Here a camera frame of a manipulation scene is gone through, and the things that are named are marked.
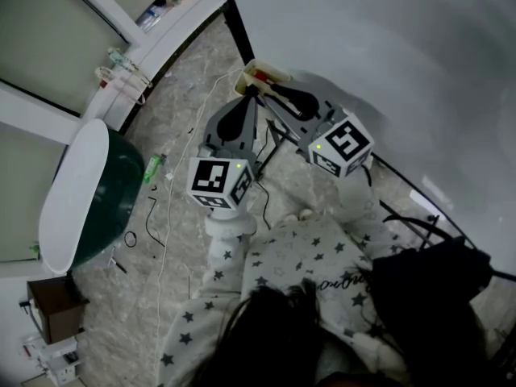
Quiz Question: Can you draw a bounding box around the green plastic bottle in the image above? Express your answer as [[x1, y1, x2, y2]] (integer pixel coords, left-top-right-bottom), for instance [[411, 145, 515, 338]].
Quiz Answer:
[[143, 155, 163, 185]]

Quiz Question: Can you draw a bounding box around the green patterned lanyard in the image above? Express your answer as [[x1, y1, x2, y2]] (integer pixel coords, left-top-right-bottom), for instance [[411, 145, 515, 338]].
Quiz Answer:
[[106, 47, 154, 89]]

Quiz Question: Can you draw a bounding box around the long white cable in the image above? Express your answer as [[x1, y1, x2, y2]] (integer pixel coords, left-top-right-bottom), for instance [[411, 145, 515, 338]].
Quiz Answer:
[[154, 68, 245, 375]]

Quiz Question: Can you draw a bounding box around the person's star-print top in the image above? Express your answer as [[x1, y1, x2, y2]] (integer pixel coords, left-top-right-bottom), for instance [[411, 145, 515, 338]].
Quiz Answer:
[[159, 214, 409, 387]]

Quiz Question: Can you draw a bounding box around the black bag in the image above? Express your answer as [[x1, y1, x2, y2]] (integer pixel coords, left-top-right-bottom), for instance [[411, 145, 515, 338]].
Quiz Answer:
[[369, 214, 493, 378]]

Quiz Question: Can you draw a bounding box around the wide window blind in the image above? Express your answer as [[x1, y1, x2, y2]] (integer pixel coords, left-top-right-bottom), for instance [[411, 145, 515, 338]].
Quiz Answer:
[[0, 127, 68, 262]]

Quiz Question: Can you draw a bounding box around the large window blind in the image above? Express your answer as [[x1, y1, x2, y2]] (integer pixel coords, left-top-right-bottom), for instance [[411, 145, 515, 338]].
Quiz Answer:
[[0, 0, 131, 116]]

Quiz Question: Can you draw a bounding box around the black loose wire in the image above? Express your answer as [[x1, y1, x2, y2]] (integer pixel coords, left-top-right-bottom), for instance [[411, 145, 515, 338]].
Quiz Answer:
[[145, 195, 167, 248]]

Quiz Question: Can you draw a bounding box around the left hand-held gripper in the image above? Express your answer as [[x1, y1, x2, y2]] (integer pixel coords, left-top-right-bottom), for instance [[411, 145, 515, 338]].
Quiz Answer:
[[185, 88, 260, 211]]

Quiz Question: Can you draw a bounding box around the person's white shoe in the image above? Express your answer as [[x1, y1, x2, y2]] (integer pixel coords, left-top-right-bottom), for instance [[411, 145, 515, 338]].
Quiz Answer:
[[281, 207, 326, 223]]

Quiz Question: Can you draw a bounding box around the white and green bathtub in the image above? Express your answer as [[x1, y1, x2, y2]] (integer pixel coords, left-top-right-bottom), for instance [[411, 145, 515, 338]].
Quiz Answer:
[[38, 118, 145, 276]]

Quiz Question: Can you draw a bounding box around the person's left forearm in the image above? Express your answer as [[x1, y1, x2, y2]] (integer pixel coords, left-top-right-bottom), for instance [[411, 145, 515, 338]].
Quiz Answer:
[[201, 207, 259, 298]]

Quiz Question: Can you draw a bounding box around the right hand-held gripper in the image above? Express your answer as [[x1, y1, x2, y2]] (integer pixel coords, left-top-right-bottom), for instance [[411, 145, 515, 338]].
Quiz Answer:
[[268, 83, 374, 178]]

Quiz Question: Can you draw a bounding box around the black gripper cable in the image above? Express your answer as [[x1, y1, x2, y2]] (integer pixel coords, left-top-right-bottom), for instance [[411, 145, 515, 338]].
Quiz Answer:
[[252, 135, 280, 231]]

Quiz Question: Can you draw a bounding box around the black pen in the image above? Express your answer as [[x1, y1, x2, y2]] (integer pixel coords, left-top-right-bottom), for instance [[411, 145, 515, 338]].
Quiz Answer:
[[110, 256, 130, 276]]

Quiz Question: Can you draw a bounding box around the cream power strip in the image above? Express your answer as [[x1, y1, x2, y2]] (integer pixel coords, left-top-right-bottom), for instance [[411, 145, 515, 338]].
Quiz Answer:
[[233, 58, 291, 97]]

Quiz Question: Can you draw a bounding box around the brown wooden cabinet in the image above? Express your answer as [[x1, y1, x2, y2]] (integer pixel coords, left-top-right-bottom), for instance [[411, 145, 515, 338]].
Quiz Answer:
[[26, 276, 90, 346]]

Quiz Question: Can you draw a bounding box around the clear plastic packet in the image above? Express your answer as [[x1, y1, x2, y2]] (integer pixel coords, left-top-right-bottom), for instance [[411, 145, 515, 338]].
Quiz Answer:
[[135, 6, 163, 30]]

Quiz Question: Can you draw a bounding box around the person's right forearm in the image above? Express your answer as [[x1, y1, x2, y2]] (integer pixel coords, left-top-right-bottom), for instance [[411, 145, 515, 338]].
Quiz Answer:
[[338, 173, 404, 257]]

